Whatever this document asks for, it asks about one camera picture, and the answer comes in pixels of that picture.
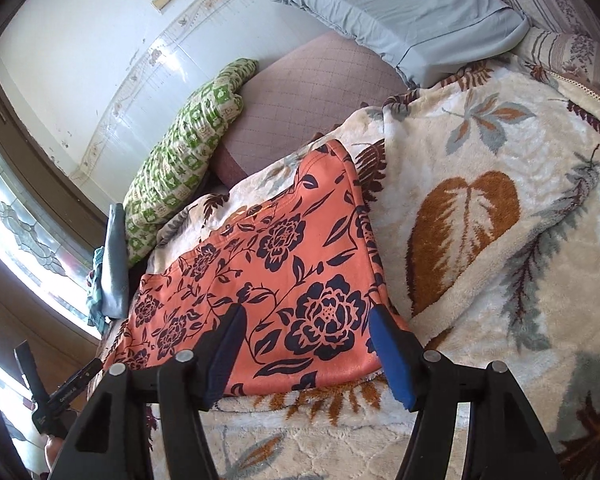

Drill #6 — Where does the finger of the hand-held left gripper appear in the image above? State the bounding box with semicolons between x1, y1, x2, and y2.
14;340;48;408

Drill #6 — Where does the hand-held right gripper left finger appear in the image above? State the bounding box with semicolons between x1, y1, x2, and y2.
47;304;248;480

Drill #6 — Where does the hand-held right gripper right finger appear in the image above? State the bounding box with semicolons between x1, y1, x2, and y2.
369;305;565;480

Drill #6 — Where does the orange floral blouse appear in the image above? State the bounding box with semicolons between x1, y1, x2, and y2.
102;139;413;398

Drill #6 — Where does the person's left hand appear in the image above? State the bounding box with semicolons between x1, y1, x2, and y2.
44;434;68;468

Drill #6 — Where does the blue striped knit garment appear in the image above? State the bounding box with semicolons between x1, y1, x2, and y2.
85;246;112;333

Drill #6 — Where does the wooden door with leaded glass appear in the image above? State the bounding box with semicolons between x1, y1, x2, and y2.
0;67;113;480

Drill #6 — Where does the small blue cushion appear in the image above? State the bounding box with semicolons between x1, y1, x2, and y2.
102;203;129;320

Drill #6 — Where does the cream leaf-print blanket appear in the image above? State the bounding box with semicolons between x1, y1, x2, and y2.
145;50;600;480

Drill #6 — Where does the green checked pillow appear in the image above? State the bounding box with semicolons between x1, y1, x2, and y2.
123;58;259;267

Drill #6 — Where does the pink checked mattress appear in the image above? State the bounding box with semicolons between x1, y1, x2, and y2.
212;30;406;188

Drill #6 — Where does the large light blue pillow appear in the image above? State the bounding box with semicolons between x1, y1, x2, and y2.
270;0;528;88

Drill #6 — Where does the striped pillow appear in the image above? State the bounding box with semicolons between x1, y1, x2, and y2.
500;0;600;98

